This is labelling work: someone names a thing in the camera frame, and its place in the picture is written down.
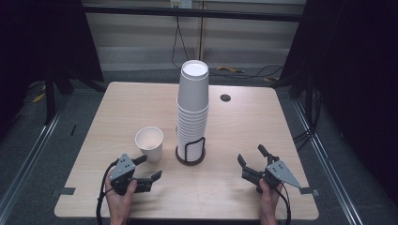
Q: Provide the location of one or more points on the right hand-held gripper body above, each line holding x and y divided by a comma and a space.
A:
280, 172

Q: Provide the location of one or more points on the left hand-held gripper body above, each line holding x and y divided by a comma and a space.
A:
122, 170

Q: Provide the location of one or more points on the single white paper cup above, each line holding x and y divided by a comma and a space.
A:
149, 139

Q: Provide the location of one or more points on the stack of white cups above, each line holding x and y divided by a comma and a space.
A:
192, 93

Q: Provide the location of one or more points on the person's right hand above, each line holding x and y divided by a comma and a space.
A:
268, 203

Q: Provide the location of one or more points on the person's left hand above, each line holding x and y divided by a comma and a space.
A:
119, 206

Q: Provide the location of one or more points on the grey tape strip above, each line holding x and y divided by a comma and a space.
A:
310, 191
67, 191

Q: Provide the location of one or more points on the black table grommet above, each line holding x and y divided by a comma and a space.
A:
225, 97

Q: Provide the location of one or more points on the yellow floor tape piece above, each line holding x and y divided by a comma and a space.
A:
38, 97
228, 69

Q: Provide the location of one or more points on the black metal stand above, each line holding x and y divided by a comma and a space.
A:
50, 97

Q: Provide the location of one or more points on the black curtain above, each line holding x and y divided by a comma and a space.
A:
37, 37
353, 78

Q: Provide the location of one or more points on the black horizontal bar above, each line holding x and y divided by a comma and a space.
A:
140, 11

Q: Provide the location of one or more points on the grey floor rail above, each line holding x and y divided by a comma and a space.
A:
28, 159
328, 162

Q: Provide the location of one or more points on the white wall outlet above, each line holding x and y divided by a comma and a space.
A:
181, 3

